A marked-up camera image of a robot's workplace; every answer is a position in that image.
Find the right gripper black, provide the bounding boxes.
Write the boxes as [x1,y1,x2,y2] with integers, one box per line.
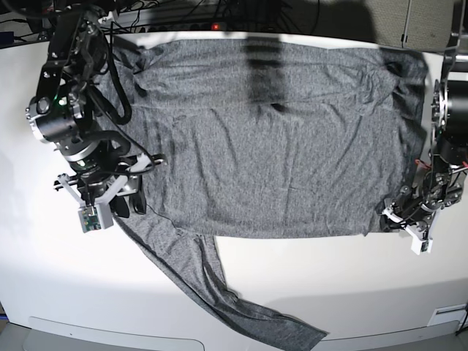
[72,154,147,219]

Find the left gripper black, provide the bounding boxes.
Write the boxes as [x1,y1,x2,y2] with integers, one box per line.
[380,185,457,232]

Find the grey long-sleeve T-shirt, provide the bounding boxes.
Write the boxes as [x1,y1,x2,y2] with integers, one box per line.
[113,38,428,350]

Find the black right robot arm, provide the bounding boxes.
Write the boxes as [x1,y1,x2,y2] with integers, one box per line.
[26,1,165,224]

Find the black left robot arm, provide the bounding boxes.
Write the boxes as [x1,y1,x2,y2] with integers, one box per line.
[380,1,467,238]

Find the black power strip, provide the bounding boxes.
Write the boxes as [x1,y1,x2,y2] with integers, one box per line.
[133,21,228,33]

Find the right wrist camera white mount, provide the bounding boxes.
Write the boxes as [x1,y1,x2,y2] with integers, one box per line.
[53,153,167,234]

